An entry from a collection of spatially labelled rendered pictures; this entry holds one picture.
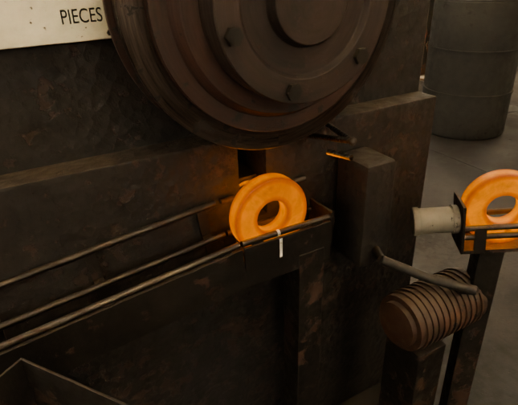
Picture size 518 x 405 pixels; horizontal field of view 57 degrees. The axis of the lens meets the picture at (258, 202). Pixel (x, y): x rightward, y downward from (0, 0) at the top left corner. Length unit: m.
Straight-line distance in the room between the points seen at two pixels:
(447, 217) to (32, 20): 0.81
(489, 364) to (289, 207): 1.04
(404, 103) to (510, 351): 1.00
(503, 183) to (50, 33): 0.83
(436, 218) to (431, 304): 0.17
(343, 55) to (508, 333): 1.35
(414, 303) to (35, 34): 0.83
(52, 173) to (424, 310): 0.74
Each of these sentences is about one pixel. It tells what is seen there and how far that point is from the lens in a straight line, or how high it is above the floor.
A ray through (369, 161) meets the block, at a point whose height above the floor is 0.80.
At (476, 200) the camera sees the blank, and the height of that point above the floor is 0.73.
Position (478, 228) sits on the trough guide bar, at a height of 0.67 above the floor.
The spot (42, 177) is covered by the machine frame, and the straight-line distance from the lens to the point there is 0.82.
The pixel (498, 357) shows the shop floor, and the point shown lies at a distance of 1.79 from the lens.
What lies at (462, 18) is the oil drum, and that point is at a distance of 3.41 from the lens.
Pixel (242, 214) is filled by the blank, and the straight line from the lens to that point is 0.86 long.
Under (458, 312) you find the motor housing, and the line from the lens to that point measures 1.11.
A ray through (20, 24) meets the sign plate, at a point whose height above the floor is 1.09.
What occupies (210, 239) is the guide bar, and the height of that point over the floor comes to 0.70.
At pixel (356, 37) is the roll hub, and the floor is 1.06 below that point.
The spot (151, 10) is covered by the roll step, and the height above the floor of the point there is 1.11.
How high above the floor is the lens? 1.17
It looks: 27 degrees down
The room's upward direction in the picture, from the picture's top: 2 degrees counter-clockwise
